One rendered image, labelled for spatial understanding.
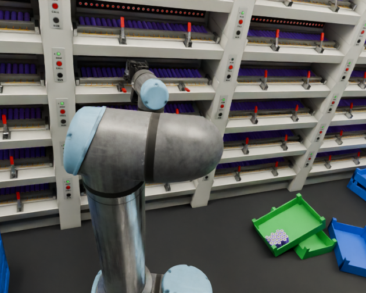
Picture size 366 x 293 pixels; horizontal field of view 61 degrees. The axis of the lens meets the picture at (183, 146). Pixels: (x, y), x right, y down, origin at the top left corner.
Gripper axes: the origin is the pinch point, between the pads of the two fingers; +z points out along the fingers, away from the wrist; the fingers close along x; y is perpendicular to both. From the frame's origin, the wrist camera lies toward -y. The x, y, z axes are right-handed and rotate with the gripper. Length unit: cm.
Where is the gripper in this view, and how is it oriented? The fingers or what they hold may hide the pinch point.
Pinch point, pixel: (131, 72)
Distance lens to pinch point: 134.6
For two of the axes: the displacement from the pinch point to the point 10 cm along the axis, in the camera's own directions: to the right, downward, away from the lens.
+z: -3.6, -4.6, 8.1
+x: -9.3, 0.8, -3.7
